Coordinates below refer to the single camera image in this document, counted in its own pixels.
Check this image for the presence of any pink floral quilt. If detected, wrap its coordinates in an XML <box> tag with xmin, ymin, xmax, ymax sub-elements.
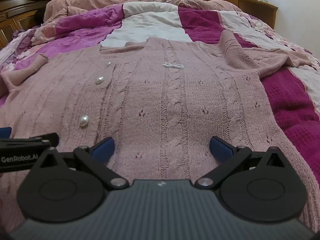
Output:
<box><xmin>45</xmin><ymin>0</ymin><xmax>243</xmax><ymax>23</ymax></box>

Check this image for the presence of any dark cloth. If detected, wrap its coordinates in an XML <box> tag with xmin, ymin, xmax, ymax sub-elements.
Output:
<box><xmin>34</xmin><ymin>6</ymin><xmax>47</xmax><ymax>27</ymax></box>

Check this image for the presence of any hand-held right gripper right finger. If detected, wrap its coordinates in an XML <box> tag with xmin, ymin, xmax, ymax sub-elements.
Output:
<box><xmin>194</xmin><ymin>136</ymin><xmax>292</xmax><ymax>190</ymax></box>

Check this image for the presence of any magenta and white patchwork bedspread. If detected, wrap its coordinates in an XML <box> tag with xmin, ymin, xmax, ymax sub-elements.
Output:
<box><xmin>0</xmin><ymin>1</ymin><xmax>320</xmax><ymax>140</ymax></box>

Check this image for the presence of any pink knit sweater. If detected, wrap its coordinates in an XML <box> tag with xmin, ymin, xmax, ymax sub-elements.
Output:
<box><xmin>0</xmin><ymin>31</ymin><xmax>320</xmax><ymax>233</ymax></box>

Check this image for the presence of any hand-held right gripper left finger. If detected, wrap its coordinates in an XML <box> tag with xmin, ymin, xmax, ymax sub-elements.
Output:
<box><xmin>30</xmin><ymin>137</ymin><xmax>130</xmax><ymax>190</ymax></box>

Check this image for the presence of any carved wooden headboard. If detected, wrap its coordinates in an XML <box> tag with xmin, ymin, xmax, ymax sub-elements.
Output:
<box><xmin>0</xmin><ymin>0</ymin><xmax>57</xmax><ymax>50</ymax></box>

